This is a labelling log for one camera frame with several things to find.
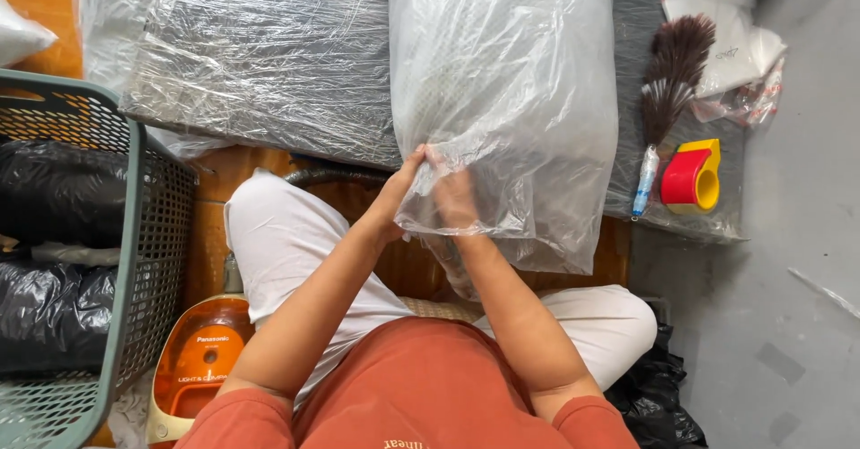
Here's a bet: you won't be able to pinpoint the person's left hand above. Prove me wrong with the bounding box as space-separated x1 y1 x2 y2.
369 144 428 244

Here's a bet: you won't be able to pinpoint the green plastic laundry basket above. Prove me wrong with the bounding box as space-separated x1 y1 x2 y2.
0 68 198 449

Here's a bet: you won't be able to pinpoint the plastic-wrapped grey mattress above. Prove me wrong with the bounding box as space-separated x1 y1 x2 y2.
118 0 750 243

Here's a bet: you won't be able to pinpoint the white paper sheets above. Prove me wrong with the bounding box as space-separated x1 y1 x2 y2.
662 0 787 99

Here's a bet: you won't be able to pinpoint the crumpled clear plastic wrapper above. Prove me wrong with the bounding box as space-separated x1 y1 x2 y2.
692 56 786 128

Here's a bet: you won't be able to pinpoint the clear plastic bag with contents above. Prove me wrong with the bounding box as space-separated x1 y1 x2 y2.
387 0 619 277

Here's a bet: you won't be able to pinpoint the clear plastic strip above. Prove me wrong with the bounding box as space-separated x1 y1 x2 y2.
787 268 860 321

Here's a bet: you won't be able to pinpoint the person's orange shirt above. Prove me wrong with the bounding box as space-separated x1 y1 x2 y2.
173 315 641 449

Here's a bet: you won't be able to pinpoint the woven straw mat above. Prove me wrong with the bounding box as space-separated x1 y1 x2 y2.
400 295 486 324

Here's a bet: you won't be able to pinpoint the red yellow tape dispenser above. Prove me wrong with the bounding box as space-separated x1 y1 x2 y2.
660 139 722 216

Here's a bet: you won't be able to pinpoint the person's white trousers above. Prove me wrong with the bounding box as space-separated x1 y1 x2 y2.
224 169 658 410

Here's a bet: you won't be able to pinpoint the brown feather duster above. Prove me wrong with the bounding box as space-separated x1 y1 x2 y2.
631 14 717 220

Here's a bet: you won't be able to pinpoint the orange vacuum cleaner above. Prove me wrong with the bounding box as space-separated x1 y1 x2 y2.
146 253 256 449

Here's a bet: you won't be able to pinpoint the person's right hand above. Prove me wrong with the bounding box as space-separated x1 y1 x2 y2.
425 148 482 236

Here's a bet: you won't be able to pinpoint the black plastic bag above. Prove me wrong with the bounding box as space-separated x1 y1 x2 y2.
603 298 709 449

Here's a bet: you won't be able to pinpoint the black garbage bag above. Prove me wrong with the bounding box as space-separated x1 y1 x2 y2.
0 139 130 377

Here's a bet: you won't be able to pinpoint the white plastic bag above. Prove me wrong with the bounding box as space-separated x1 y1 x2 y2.
0 0 59 68

